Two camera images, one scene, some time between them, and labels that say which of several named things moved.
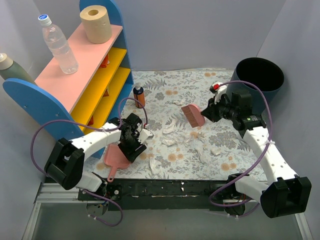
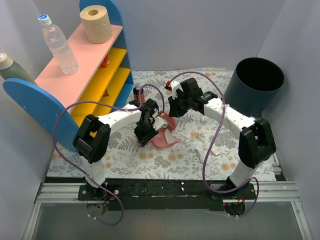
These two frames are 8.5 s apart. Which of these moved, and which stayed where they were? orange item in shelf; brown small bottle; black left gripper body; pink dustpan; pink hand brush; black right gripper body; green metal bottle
Moved: pink dustpan; black left gripper body; pink hand brush; black right gripper body
Stayed: orange item in shelf; brown small bottle; green metal bottle
